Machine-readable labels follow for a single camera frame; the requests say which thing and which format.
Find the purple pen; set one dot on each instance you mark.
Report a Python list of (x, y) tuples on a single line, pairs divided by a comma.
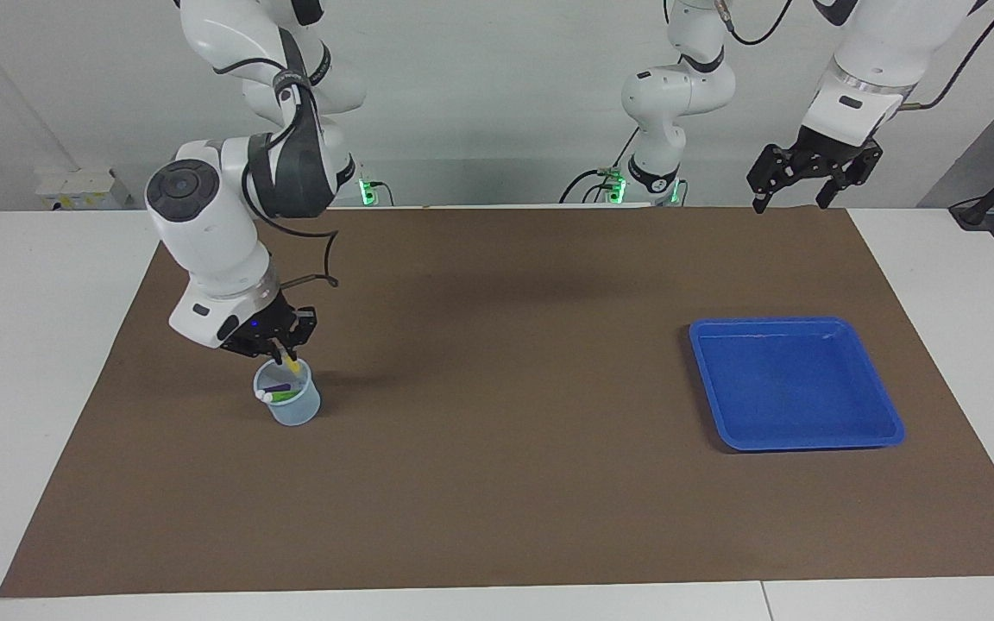
[(277, 387)]

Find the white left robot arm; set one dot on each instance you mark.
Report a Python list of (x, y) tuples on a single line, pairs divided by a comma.
[(877, 43)]

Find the blue plastic tray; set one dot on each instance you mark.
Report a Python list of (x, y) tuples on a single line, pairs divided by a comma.
[(795, 388)]

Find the clear plastic cup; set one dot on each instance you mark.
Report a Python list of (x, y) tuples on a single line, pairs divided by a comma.
[(297, 414)]

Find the brown table mat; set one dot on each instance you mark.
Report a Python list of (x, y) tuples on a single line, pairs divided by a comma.
[(497, 483)]

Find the yellow pen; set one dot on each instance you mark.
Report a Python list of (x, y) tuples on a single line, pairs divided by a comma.
[(293, 366)]

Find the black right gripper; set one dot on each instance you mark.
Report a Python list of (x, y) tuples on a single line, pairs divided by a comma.
[(264, 328)]

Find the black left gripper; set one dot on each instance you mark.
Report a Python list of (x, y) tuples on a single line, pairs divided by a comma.
[(835, 155)]

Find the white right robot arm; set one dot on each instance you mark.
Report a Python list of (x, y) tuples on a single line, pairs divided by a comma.
[(204, 224)]

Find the green pen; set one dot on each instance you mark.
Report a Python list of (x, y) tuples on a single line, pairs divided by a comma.
[(286, 396)]

